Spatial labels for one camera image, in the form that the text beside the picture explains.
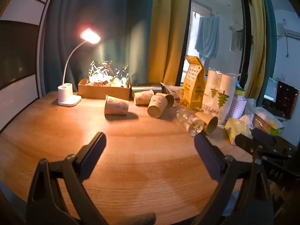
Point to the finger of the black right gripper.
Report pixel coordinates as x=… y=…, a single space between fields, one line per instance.
x=245 y=143
x=262 y=137

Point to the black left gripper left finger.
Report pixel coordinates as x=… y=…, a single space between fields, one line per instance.
x=45 y=203

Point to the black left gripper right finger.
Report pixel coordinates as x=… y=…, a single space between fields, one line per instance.
x=254 y=202

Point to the paper cup beside bottle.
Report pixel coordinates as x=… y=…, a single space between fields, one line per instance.
x=210 y=122

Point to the paper cup open end forward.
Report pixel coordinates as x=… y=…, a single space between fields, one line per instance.
x=169 y=98

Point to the lying printed paper cup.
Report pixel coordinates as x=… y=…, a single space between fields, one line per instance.
x=116 y=106

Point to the small carton box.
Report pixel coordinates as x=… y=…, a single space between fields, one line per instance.
x=271 y=126

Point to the yellow tissue pack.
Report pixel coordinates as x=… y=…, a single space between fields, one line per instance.
x=234 y=127

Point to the white plastic basket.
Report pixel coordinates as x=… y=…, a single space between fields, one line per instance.
x=237 y=107

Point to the black computer monitor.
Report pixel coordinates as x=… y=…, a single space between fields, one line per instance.
x=280 y=99

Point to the white paper cups package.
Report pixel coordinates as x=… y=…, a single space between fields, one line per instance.
x=218 y=94

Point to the clear plastic bottle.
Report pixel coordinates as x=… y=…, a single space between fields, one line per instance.
x=190 y=121

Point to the yellow paper bag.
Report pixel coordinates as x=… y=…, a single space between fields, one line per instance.
x=194 y=84

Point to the hanging blue towel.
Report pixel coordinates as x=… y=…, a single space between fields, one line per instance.
x=207 y=41

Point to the white air conditioner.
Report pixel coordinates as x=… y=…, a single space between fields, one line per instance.
x=292 y=34

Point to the white desk lamp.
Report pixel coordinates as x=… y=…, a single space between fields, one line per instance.
x=65 y=93

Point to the right side curtain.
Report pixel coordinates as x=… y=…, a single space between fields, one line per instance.
x=265 y=49

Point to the cardboard box tray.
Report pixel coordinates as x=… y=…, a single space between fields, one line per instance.
x=100 y=92

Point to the stainless steel tumbler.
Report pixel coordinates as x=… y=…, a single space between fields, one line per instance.
x=154 y=87

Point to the yellow curtain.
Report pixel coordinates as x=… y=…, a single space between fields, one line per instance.
x=169 y=20

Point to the shiny snack wrappers bag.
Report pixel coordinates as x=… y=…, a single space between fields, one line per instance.
x=106 y=74

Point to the teal curtain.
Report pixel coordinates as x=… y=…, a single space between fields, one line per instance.
x=77 y=32

